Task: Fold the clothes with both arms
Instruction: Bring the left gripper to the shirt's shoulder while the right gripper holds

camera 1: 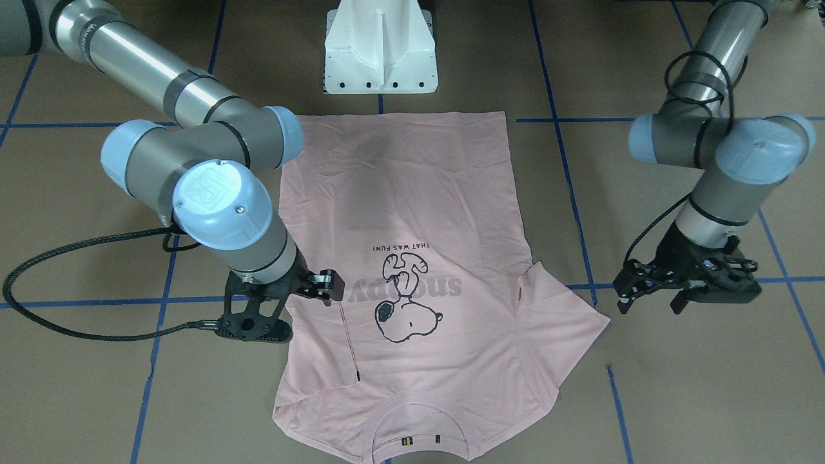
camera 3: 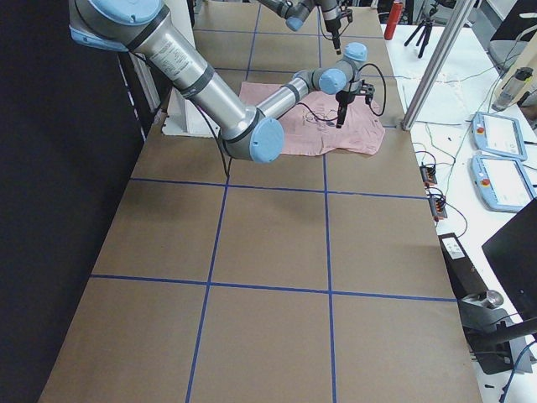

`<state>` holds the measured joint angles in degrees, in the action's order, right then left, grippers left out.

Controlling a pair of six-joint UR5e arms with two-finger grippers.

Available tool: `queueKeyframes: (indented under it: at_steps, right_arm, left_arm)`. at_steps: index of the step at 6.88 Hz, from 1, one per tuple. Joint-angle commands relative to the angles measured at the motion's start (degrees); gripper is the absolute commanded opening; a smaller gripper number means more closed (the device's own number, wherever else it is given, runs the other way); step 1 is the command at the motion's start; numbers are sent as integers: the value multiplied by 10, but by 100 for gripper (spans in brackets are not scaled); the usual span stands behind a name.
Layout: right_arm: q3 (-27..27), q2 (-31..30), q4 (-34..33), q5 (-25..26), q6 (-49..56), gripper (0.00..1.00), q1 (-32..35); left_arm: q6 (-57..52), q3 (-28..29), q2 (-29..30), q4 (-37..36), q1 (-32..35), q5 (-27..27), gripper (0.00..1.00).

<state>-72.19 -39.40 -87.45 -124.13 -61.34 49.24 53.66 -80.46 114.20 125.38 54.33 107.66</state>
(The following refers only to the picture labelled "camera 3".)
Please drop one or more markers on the upper blue teach pendant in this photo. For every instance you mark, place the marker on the upper blue teach pendant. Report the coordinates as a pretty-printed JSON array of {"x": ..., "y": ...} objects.
[{"x": 498, "y": 135}]

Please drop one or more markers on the pink printed t-shirt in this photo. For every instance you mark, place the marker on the pink printed t-shirt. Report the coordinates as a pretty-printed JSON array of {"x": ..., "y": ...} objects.
[{"x": 310, "y": 128}]

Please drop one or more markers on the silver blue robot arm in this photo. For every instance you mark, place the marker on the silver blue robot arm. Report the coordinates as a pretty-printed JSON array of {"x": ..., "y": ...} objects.
[
  {"x": 295, "y": 14},
  {"x": 247, "y": 132}
]

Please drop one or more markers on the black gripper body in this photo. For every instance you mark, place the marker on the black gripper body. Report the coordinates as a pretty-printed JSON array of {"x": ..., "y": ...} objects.
[
  {"x": 330, "y": 23},
  {"x": 343, "y": 98}
]

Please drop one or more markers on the orange circuit board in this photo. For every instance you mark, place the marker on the orange circuit board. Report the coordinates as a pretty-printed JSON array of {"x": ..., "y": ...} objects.
[
  {"x": 428, "y": 175},
  {"x": 437, "y": 203}
]

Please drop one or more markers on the lower blue teach pendant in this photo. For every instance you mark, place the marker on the lower blue teach pendant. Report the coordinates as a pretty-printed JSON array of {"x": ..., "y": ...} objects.
[{"x": 502, "y": 183}]

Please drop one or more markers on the clear water bottle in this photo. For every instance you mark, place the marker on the clear water bottle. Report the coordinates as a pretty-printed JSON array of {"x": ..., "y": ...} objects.
[{"x": 512, "y": 87}]

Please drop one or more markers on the black power adapter box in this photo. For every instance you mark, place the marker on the black power adapter box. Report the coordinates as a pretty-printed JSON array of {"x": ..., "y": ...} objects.
[{"x": 464, "y": 278}]

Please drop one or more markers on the blue teach pendant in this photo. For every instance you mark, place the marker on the blue teach pendant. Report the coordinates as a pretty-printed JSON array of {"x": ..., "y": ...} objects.
[
  {"x": 498, "y": 135},
  {"x": 502, "y": 183}
]

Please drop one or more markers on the lower orange circuit board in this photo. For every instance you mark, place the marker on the lower orange circuit board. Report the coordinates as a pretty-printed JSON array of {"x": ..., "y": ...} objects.
[{"x": 437, "y": 203}]

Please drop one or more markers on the upper orange circuit board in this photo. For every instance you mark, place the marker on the upper orange circuit board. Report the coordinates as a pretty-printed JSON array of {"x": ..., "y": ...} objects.
[{"x": 428, "y": 175}]

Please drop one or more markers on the aluminium frame post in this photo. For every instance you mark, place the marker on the aluminium frame post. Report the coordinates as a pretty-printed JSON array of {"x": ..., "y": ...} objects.
[{"x": 450, "y": 33}]

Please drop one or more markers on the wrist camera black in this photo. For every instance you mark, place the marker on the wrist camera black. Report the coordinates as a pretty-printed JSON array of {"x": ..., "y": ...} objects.
[
  {"x": 366, "y": 91},
  {"x": 346, "y": 13}
]

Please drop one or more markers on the black computer monitor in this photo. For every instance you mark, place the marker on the black computer monitor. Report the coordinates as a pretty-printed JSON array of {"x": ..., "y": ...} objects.
[{"x": 511, "y": 254}]

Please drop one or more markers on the red cylindrical bottle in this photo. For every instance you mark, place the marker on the red cylindrical bottle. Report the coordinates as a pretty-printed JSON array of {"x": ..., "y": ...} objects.
[{"x": 393, "y": 19}]

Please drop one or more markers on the black camera tripod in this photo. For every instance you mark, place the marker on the black camera tripod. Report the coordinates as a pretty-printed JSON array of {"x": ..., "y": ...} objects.
[{"x": 424, "y": 29}]

